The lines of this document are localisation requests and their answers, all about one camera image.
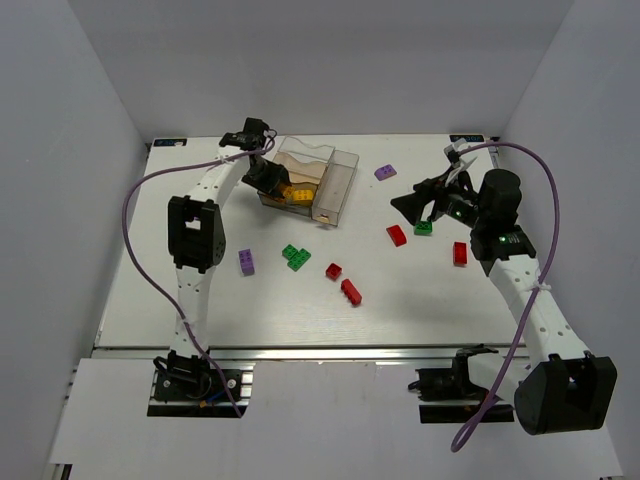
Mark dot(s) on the green upside-down 2x3 lego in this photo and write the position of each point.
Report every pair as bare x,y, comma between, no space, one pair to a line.
423,228

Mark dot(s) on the aluminium rail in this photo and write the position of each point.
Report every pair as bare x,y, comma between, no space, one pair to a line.
494,152
295,354

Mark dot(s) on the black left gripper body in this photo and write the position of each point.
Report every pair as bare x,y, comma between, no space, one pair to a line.
270,178

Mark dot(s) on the dark label sticker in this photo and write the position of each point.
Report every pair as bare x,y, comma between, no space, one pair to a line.
468,138
169,142

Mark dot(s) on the purple sloped lego brick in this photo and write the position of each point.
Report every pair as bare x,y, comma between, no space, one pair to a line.
385,172

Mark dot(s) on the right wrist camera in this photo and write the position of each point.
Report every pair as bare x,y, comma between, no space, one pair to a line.
458,164

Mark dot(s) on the dark label sticker left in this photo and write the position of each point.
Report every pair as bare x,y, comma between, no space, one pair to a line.
169,142

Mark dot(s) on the yellow 2x4 lego brick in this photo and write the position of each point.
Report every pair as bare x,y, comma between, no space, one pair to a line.
286,191

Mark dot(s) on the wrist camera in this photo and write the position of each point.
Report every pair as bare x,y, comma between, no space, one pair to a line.
251,137
458,164

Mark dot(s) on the dark label sticker right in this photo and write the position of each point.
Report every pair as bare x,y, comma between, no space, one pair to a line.
468,138

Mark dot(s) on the red curved lego brick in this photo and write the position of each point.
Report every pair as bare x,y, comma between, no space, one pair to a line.
396,235

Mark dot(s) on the red 2x2 lego brick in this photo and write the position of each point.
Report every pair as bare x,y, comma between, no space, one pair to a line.
333,271

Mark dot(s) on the purple 2x4 lego brick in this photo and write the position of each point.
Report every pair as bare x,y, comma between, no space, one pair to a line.
246,262

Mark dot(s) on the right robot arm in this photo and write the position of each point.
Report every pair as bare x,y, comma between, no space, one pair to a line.
566,388

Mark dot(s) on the aluminium front rail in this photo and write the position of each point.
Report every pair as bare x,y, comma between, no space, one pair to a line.
295,354

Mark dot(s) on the red 2x4 lego on side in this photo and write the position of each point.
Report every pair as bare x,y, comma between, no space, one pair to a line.
351,292

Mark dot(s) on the yellow rounded lego brick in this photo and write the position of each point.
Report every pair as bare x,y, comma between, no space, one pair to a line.
303,197

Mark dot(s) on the red lego brick far right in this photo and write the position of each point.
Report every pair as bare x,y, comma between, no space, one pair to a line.
460,254

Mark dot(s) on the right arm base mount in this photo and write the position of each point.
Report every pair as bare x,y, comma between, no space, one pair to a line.
446,394

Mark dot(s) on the green 2x2 lego brick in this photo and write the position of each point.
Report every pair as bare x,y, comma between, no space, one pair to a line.
289,252

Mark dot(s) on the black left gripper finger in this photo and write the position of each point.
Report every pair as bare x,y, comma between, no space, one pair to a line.
279,176
273,195

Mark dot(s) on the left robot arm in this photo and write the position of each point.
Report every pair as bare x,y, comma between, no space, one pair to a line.
196,236

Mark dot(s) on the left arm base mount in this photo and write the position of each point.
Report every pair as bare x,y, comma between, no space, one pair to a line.
193,388

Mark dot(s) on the clear long drawer box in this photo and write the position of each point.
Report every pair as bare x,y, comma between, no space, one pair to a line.
334,188

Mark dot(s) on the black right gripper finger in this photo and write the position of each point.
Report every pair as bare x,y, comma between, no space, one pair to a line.
430,184
412,206

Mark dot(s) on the aluminium right side rail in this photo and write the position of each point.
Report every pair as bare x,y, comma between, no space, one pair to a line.
494,152

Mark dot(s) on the green 2x4 lego brick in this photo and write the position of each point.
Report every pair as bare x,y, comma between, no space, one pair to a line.
299,259

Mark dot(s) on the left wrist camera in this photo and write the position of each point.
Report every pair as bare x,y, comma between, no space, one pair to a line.
251,137

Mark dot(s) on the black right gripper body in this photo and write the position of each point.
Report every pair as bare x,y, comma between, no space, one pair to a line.
433,201

